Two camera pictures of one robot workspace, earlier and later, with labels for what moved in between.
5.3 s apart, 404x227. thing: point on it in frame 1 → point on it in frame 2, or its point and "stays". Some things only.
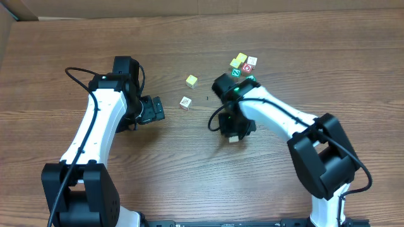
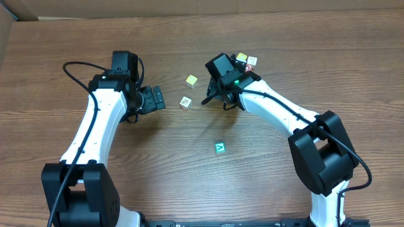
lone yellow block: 192,82 stays
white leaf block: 185,103 stays
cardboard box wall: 11,11 stays
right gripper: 235,130 → 214,91
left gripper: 157,108 → 151,99
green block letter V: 233,139 → 220,147
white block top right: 252,60 stays
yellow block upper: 241,57 stays
